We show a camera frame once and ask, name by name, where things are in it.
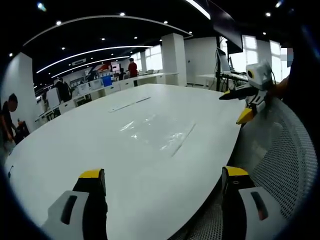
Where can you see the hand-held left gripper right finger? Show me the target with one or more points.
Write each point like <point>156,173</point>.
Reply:
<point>240,197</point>

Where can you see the clear plastic food packaging bag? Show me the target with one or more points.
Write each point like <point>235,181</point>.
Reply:
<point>175,137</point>
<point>130,104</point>
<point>138,126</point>

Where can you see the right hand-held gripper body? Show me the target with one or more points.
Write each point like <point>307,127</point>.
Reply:
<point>258,73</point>

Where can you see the black hanging monitor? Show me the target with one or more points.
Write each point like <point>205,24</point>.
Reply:
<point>226,27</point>

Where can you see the equipment stand with laptop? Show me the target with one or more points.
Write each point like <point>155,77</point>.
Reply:
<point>225,67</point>

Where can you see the white background desk row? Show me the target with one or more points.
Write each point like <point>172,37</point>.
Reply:
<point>140,81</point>

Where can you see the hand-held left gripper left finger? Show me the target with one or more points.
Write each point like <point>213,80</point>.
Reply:
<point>82,197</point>

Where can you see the blue screen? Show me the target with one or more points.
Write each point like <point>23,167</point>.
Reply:
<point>107,81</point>

